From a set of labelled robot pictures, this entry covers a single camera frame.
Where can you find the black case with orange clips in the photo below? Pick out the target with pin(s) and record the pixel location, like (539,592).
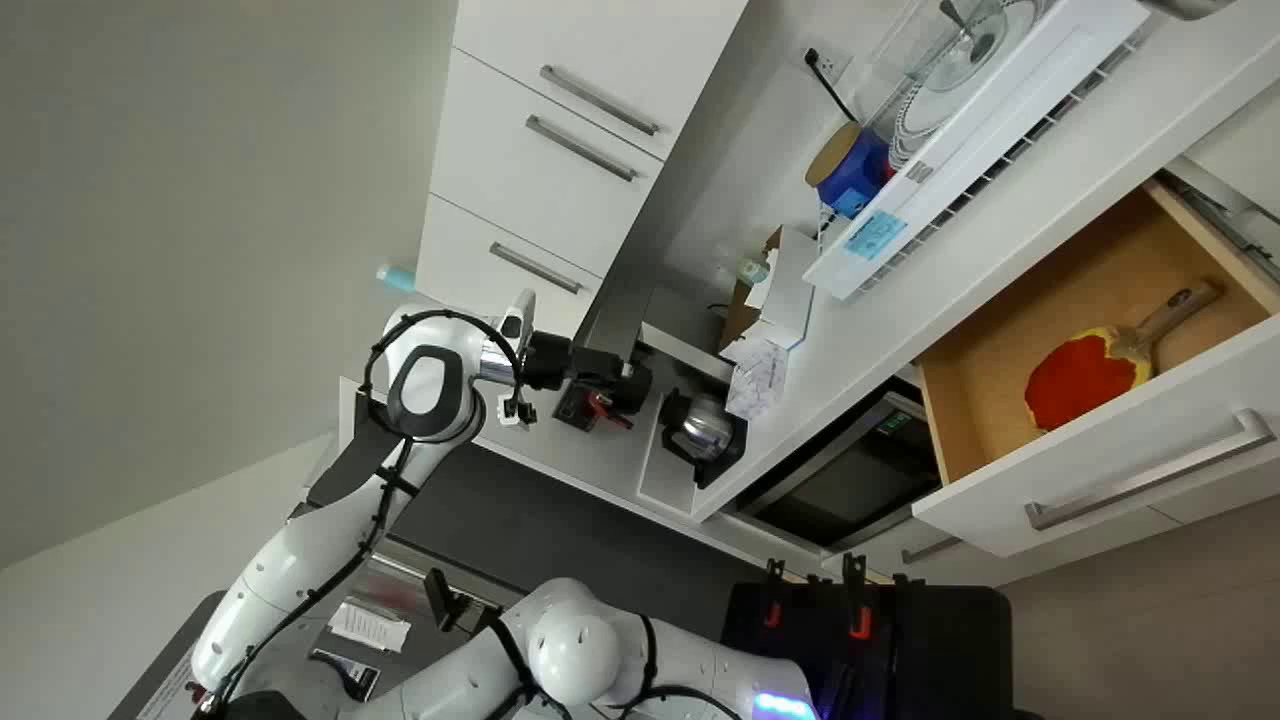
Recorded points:
(935,655)

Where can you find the white crumpled paper towel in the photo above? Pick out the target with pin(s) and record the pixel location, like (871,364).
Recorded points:
(762,380)

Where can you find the wooden drawer with white front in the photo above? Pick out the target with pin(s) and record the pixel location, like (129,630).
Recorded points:
(1055,284)

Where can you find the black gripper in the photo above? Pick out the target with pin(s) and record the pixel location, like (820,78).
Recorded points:
(550,362)

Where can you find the white cabinet drawers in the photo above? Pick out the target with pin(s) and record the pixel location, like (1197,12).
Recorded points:
(521,173)

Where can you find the white dish rack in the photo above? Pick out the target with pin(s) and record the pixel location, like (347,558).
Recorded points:
(986,127)

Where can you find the black appliance with red parts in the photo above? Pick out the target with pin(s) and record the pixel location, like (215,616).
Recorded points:
(610,401)

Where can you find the small teal object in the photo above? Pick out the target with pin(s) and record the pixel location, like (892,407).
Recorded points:
(399,277)

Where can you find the small brown box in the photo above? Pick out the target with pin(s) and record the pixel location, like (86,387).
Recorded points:
(738,322)

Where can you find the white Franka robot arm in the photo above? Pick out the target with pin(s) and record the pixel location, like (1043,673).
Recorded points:
(305,560)

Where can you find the clear glass plate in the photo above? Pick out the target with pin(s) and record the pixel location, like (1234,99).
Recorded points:
(963,72)

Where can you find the round cork lid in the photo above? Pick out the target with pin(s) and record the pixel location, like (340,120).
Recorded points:
(828,152)

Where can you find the white paper label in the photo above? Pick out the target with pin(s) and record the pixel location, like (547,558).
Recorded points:
(371,627)

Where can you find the light blue label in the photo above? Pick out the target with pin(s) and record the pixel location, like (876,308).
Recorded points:
(876,233)

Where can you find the black clamp mount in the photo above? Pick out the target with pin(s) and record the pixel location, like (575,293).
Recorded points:
(442,599)

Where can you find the white cabinet drawer front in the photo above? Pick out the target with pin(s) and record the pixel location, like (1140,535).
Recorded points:
(624,46)
(483,272)

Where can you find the blue cup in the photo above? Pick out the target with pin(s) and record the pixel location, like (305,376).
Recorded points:
(859,176)

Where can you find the black built-in oven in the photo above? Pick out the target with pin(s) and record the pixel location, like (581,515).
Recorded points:
(832,485)

